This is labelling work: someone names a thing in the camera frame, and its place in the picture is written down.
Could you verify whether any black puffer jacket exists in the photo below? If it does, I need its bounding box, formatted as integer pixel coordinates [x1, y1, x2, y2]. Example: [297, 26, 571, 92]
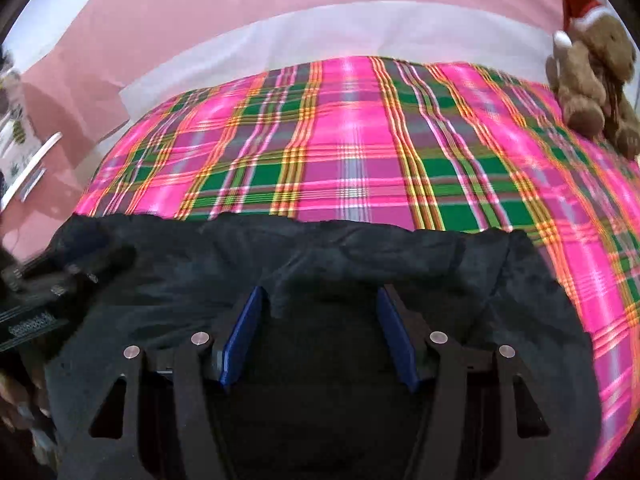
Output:
[46, 214, 601, 479]

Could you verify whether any person's left hand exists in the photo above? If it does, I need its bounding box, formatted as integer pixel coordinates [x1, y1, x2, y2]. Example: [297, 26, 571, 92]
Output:
[1, 367, 50, 467]

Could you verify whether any pink bedside cabinet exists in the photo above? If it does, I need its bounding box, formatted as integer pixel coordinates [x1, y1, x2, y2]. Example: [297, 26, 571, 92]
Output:
[1, 122, 130, 260]

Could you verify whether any pineapple print cloth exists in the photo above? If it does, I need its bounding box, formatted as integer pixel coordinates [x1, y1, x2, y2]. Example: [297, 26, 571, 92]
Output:
[1, 68, 41, 191]

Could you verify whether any pink headboard cloth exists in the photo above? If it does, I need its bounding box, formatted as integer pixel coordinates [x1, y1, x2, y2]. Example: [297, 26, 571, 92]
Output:
[19, 0, 572, 126]

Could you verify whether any pink plaid bed cover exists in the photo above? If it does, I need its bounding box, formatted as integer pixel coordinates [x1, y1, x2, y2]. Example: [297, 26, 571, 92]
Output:
[76, 56, 639, 474]

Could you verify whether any brown teddy bear santa hat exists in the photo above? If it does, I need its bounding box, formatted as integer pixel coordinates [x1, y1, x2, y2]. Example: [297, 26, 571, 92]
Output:
[546, 0, 639, 160]

